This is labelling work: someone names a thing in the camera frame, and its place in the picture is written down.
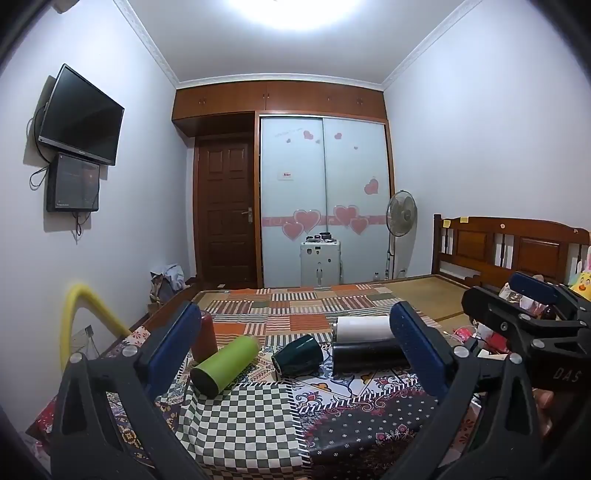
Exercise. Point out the standing fan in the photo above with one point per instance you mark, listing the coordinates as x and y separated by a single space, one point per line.
401 212

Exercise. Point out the white boxy appliance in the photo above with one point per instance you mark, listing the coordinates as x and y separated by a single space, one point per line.
321 263

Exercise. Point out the wall-mounted black television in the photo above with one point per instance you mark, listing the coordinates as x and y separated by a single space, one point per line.
81 113

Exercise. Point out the patchwork blanket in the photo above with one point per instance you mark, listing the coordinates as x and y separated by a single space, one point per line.
258 415

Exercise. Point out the dark red cup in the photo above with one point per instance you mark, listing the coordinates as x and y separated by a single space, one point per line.
207 339

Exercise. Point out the wooden overhead cabinet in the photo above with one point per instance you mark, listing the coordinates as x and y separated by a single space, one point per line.
277 99

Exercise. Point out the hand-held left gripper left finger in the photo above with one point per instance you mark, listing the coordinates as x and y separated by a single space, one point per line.
171 348

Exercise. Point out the ceiling light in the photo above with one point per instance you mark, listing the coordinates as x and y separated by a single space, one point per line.
295 11

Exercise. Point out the yellow plush toy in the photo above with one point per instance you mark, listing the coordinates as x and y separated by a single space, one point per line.
582 282

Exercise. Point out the black cup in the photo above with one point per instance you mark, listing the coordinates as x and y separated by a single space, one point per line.
369 357

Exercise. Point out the dark green mug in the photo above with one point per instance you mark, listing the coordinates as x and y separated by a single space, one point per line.
300 357

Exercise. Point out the small wall-mounted monitor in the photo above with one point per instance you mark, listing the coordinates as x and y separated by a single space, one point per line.
74 182

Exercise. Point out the brown wooden door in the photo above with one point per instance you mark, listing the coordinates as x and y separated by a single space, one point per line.
226 207

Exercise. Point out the person's right hand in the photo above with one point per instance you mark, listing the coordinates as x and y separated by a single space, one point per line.
544 408

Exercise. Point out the green cup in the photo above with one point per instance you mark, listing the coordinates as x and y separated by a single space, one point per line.
226 364

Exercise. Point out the pile of clothes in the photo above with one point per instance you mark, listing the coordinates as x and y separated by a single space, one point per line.
170 279

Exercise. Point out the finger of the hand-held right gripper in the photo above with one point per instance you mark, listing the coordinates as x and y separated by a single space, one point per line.
501 314
533 285

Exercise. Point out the sliding wardrobe with heart stickers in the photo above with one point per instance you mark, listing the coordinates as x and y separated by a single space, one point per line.
323 184

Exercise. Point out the bamboo bed mat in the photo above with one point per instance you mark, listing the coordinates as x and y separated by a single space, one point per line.
425 295

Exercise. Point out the wall socket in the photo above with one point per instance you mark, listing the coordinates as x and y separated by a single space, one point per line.
83 334

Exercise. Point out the white cup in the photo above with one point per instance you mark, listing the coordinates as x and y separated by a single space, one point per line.
362 328

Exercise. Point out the yellow foam tube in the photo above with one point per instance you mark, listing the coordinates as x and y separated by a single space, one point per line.
69 309

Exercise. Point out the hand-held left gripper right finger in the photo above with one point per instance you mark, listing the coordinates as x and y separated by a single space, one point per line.
418 353

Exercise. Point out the red and white clutter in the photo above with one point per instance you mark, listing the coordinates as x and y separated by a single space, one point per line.
482 334

